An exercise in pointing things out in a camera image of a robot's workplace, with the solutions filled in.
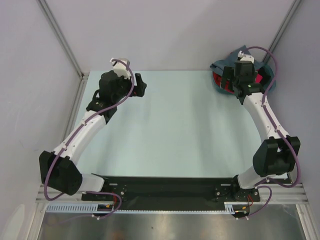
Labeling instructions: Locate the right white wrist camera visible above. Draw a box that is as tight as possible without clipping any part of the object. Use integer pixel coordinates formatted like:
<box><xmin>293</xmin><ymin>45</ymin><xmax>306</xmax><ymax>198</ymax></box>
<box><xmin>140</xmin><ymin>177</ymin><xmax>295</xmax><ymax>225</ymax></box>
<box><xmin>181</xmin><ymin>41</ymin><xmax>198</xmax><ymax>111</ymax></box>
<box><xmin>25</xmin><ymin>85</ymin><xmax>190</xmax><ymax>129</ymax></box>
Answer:
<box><xmin>237</xmin><ymin>50</ymin><xmax>255</xmax><ymax>64</ymax></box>

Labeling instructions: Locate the left aluminium frame post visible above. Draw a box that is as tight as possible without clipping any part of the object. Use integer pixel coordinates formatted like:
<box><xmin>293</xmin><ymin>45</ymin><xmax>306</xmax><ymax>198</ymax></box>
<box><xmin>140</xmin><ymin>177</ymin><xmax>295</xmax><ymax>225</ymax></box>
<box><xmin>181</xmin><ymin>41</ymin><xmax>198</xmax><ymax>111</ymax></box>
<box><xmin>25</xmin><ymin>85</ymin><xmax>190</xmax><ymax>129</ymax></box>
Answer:
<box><xmin>34</xmin><ymin>0</ymin><xmax>86</xmax><ymax>79</ymax></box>

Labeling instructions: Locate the aluminium front rail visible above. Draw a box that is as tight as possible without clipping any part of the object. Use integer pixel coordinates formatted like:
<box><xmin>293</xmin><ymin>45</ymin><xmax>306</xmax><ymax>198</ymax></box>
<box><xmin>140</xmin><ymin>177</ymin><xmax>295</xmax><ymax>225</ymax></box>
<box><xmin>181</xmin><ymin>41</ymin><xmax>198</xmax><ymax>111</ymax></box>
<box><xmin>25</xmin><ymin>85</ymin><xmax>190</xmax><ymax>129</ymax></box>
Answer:
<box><xmin>35</xmin><ymin>182</ymin><xmax>309</xmax><ymax>204</ymax></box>

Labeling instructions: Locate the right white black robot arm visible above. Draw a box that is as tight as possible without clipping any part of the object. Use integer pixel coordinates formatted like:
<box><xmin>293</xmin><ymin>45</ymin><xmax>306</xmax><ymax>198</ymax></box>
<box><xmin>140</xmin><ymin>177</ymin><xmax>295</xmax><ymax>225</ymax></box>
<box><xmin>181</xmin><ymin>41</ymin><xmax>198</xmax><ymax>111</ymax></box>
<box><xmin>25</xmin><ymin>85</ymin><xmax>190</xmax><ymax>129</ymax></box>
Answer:
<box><xmin>221</xmin><ymin>58</ymin><xmax>301</xmax><ymax>201</ymax></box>

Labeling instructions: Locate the teal plastic basket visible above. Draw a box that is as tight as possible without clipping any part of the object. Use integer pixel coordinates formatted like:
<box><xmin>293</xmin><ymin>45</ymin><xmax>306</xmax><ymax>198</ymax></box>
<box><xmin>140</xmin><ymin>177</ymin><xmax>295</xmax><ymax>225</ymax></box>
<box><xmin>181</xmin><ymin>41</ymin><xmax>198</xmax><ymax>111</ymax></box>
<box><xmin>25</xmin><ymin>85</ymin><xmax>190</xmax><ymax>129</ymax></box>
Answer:
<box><xmin>212</xmin><ymin>63</ymin><xmax>277</xmax><ymax>96</ymax></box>

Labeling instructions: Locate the right aluminium frame post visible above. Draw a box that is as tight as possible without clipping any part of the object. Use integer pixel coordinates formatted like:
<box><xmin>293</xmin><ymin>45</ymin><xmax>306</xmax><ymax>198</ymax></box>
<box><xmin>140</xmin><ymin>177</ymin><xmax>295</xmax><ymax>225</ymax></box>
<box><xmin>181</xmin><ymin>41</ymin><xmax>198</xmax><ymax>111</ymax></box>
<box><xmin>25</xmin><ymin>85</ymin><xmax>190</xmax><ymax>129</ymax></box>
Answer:
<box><xmin>269</xmin><ymin>0</ymin><xmax>304</xmax><ymax>53</ymax></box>

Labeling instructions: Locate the aluminium frame post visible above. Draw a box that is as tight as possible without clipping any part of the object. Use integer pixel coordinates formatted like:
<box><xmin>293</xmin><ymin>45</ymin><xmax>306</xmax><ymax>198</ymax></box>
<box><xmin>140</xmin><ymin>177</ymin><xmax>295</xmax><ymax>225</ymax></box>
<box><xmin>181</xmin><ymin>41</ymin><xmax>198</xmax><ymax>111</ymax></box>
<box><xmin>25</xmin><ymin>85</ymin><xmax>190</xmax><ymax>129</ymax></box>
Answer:
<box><xmin>34</xmin><ymin>0</ymin><xmax>86</xmax><ymax>79</ymax></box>
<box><xmin>269</xmin><ymin>0</ymin><xmax>304</xmax><ymax>53</ymax></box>

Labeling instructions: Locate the red t shirt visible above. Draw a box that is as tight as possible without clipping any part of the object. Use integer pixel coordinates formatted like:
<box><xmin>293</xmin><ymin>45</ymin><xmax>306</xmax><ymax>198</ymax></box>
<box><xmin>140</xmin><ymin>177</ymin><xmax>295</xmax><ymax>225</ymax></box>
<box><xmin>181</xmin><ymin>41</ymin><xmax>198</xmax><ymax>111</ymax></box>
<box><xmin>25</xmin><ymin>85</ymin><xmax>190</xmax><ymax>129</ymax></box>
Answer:
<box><xmin>212</xmin><ymin>72</ymin><xmax>234</xmax><ymax>95</ymax></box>

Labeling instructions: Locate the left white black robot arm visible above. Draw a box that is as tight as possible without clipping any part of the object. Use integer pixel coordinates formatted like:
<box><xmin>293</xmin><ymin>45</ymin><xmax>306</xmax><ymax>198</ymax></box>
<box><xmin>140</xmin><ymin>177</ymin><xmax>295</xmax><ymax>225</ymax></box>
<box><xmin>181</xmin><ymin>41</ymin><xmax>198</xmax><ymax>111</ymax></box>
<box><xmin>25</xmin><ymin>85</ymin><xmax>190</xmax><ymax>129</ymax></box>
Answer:
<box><xmin>39</xmin><ymin>70</ymin><xmax>147</xmax><ymax>200</ymax></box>

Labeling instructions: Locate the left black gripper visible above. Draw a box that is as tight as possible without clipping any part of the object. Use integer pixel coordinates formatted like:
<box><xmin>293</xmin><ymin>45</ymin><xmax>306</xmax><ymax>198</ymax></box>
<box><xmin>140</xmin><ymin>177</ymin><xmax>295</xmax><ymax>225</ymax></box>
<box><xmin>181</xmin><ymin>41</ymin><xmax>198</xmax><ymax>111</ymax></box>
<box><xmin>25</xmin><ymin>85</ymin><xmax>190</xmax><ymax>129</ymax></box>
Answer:
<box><xmin>112</xmin><ymin>72</ymin><xmax>146</xmax><ymax>103</ymax></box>

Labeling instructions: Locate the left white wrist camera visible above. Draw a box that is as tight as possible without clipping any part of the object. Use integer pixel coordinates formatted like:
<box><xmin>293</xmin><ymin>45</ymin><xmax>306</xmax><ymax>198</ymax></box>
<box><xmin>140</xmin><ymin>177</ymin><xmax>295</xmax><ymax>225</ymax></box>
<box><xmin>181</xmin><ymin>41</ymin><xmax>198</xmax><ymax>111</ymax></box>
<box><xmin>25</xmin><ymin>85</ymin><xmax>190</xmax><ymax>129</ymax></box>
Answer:
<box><xmin>110</xmin><ymin>58</ymin><xmax>131</xmax><ymax>78</ymax></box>

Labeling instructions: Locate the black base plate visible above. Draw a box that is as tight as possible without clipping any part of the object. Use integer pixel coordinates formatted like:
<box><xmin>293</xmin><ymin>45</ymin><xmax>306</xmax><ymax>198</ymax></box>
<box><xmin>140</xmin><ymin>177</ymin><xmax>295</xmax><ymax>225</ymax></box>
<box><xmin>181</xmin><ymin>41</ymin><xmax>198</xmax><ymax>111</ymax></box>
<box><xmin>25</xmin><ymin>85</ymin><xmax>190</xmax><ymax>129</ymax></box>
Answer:
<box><xmin>81</xmin><ymin>176</ymin><xmax>261</xmax><ymax>212</ymax></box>

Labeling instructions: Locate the grey-blue t shirt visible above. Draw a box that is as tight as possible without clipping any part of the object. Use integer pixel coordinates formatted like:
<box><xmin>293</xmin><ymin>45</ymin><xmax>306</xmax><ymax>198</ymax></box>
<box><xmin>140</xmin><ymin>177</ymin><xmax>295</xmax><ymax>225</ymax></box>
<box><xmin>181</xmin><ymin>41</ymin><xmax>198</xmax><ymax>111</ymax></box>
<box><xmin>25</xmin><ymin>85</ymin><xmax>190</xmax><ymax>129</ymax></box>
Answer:
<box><xmin>210</xmin><ymin>45</ymin><xmax>275</xmax><ymax>95</ymax></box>

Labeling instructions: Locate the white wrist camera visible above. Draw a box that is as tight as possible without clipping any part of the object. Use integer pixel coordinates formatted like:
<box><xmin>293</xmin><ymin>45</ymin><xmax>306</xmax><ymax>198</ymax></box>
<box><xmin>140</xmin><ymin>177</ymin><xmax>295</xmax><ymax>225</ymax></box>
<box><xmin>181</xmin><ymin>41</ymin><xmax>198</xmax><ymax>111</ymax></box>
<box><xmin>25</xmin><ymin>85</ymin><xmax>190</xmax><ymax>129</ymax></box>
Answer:
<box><xmin>110</xmin><ymin>58</ymin><xmax>131</xmax><ymax>78</ymax></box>
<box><xmin>237</xmin><ymin>50</ymin><xmax>255</xmax><ymax>64</ymax></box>

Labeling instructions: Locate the pink t shirt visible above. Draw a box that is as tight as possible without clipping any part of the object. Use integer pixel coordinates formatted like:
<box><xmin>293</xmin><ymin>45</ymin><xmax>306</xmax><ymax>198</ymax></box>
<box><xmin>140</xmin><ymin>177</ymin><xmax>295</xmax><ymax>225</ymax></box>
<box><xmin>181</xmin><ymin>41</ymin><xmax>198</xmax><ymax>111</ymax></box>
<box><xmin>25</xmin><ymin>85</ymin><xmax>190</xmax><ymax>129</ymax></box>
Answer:
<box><xmin>255</xmin><ymin>73</ymin><xmax>263</xmax><ymax>84</ymax></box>

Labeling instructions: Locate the grey slotted cable duct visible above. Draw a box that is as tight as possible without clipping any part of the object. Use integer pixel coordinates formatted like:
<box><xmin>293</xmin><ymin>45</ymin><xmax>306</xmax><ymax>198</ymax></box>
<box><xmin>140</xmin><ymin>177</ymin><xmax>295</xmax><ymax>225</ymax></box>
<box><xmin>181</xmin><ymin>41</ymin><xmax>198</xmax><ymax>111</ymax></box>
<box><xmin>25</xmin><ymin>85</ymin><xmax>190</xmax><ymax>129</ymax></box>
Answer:
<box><xmin>46</xmin><ymin>203</ymin><xmax>248</xmax><ymax>215</ymax></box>

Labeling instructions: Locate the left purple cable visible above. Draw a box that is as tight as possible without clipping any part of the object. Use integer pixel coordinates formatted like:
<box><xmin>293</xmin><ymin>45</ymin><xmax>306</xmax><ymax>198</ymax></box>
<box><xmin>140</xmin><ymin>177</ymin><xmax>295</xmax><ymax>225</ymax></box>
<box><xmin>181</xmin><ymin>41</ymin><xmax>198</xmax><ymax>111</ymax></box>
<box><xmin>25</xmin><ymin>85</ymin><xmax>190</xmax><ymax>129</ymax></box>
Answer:
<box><xmin>43</xmin><ymin>59</ymin><xmax>136</xmax><ymax>202</ymax></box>

